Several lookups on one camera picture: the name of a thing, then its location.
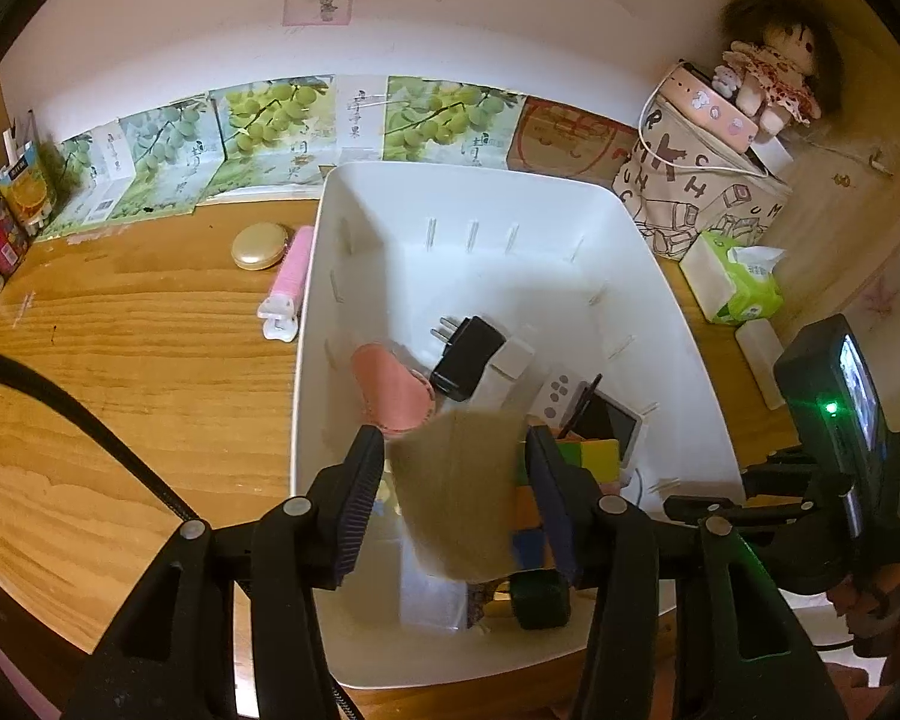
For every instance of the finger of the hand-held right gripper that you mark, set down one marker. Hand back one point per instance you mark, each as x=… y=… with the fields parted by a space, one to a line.
x=784 y=465
x=690 y=506

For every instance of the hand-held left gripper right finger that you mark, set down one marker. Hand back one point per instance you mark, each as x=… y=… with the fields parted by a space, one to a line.
x=551 y=510

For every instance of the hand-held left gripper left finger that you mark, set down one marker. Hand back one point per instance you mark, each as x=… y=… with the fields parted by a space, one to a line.
x=360 y=510

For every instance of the beige plastic case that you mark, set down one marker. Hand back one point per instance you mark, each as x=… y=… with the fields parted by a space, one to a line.
x=465 y=495

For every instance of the white plastic storage bin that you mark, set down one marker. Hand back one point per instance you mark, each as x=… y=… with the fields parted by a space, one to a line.
x=457 y=277

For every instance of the person's right hand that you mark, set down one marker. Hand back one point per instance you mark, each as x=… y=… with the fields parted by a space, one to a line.
x=870 y=600

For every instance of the multicoloured puzzle cube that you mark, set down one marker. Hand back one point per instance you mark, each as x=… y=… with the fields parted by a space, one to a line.
x=592 y=457

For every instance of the white rectangular case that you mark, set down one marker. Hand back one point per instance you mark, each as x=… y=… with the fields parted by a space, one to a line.
x=761 y=360

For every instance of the dark green cube box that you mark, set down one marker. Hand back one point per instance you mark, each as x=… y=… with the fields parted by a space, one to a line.
x=544 y=600

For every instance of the white device with screen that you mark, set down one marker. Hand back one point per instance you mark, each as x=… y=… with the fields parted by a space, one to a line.
x=615 y=427

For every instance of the pink round tape dispenser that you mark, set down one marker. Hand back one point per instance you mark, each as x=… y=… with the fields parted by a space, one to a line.
x=390 y=390

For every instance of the green tissue pack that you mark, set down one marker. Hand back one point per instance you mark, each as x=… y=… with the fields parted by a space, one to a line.
x=735 y=277

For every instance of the white power adapter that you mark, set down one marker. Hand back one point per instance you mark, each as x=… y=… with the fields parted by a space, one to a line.
x=510 y=367

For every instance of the black charger plug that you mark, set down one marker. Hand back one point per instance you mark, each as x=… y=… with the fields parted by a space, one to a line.
x=465 y=360

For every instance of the pink and white plastic tool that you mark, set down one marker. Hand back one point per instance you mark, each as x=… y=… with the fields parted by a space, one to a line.
x=289 y=285

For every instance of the printed canvas bag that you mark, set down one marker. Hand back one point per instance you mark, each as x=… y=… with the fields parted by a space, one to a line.
x=690 y=187

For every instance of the round gold compact mirror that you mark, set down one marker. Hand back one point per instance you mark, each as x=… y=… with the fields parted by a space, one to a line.
x=259 y=246

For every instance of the pink power strip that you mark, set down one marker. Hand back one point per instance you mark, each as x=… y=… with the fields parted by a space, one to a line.
x=709 y=109

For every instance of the small white plush toy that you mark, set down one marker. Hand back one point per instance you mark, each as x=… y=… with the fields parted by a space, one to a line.
x=726 y=79

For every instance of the rag doll with dark hair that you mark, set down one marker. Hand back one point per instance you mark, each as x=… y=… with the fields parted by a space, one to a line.
x=784 y=52

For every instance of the brown cardboard box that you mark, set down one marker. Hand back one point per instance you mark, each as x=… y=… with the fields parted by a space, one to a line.
x=562 y=139

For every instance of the grape print carton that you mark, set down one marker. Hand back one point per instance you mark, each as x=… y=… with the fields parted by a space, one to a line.
x=90 y=172
x=435 y=116
x=270 y=124
x=169 y=146

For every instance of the red snack packet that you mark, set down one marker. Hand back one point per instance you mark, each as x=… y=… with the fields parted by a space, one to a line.
x=4 y=240

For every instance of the orange juice carton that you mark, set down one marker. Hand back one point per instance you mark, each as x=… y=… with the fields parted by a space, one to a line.
x=30 y=191

